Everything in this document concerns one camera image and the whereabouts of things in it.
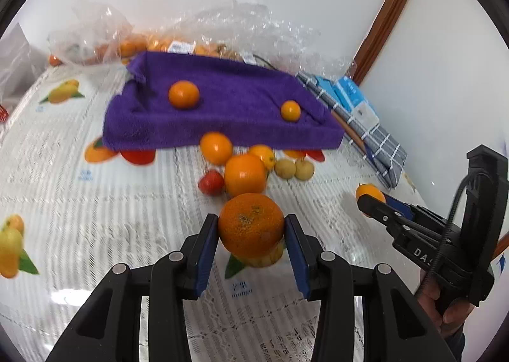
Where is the brown longan fruit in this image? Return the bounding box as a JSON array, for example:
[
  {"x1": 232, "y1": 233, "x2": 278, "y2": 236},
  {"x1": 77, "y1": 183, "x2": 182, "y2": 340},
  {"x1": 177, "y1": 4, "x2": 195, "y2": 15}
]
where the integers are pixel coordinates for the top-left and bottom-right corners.
[
  {"x1": 274, "y1": 159, "x2": 296, "y2": 180},
  {"x1": 294, "y1": 158, "x2": 315, "y2": 181}
]

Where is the small orange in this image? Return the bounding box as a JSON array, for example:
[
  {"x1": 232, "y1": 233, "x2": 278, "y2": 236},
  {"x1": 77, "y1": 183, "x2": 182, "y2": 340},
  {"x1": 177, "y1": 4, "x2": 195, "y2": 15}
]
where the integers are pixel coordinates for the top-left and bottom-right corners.
[
  {"x1": 248, "y1": 144, "x2": 276, "y2": 172},
  {"x1": 280, "y1": 100, "x2": 301, "y2": 123},
  {"x1": 168, "y1": 80, "x2": 200, "y2": 110},
  {"x1": 224, "y1": 154, "x2": 267, "y2": 198},
  {"x1": 199, "y1": 131, "x2": 233, "y2": 166}
]

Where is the large dimpled orange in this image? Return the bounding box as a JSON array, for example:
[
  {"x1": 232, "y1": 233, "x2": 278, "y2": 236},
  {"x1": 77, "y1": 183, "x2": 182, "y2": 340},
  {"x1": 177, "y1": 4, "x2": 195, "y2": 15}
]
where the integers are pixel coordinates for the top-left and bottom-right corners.
[{"x1": 218, "y1": 193, "x2": 285, "y2": 260}]

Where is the person's right hand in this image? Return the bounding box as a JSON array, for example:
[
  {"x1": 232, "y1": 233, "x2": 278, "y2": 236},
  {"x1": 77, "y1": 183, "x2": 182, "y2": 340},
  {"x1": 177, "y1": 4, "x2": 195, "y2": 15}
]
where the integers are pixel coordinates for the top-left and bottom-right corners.
[{"x1": 415, "y1": 267, "x2": 476, "y2": 339}]

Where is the grey checked folded cloth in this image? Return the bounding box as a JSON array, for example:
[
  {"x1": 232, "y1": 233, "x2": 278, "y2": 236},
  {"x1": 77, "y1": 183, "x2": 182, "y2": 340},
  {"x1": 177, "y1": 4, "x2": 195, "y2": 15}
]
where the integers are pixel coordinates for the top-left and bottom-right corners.
[{"x1": 297, "y1": 72, "x2": 407, "y2": 189}]

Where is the blue tissue pack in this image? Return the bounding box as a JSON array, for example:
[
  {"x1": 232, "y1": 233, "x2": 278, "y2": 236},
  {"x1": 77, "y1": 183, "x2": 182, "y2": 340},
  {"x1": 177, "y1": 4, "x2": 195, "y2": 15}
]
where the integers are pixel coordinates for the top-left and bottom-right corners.
[{"x1": 333, "y1": 76, "x2": 380, "y2": 131}]

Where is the fruit print tablecloth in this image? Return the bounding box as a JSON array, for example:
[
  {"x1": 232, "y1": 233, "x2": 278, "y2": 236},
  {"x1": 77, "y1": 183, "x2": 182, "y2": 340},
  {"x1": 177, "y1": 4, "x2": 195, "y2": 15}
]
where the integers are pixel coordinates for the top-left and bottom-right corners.
[{"x1": 0, "y1": 63, "x2": 429, "y2": 362}]

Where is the red strawberry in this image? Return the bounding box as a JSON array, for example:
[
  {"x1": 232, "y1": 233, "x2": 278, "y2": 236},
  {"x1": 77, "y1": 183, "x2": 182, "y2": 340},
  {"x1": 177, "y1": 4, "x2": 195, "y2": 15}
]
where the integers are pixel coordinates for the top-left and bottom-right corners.
[{"x1": 198, "y1": 169, "x2": 225, "y2": 197}]

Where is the purple towel-lined tray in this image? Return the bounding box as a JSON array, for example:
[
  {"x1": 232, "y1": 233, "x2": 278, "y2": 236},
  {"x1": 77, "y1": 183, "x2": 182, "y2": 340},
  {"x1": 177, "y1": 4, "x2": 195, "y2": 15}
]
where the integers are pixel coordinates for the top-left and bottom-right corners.
[{"x1": 102, "y1": 51, "x2": 343, "y2": 151}]

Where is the clear plastic bag pile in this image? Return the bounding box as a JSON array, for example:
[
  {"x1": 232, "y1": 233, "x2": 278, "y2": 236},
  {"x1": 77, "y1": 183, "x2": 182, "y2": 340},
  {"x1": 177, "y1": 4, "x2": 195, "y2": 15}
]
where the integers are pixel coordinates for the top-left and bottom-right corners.
[{"x1": 149, "y1": 0, "x2": 356, "y2": 80}]

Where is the white plastic bag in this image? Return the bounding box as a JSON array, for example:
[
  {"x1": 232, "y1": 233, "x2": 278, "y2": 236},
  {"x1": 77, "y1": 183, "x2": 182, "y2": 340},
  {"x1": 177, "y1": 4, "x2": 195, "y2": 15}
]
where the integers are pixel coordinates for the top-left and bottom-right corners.
[{"x1": 0, "y1": 24, "x2": 46, "y2": 104}]

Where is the bag of small oranges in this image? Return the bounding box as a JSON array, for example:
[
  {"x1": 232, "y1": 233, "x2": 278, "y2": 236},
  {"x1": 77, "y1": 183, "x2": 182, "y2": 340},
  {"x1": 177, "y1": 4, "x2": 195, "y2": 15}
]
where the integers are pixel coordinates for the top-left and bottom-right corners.
[{"x1": 47, "y1": 0, "x2": 242, "y2": 67}]

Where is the brown wooden door frame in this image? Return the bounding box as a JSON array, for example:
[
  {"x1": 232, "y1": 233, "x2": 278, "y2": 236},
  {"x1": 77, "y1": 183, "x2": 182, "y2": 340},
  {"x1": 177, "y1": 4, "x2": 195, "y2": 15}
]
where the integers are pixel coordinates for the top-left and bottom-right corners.
[{"x1": 353, "y1": 0, "x2": 408, "y2": 85}]

